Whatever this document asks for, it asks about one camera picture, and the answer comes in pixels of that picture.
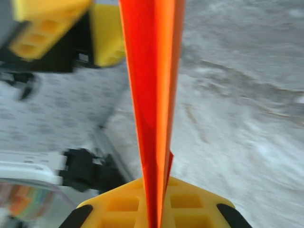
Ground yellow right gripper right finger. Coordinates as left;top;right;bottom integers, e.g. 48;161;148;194
159;176;253;228

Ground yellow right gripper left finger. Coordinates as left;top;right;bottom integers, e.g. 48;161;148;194
62;177;151;228

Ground orange paper sheet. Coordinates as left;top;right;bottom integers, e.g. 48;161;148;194
118;0;186;228

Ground multicoloured paper stack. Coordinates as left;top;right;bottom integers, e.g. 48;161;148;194
0;184;57;223

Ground aluminium side rail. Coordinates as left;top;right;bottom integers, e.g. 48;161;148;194
94;127;135;182

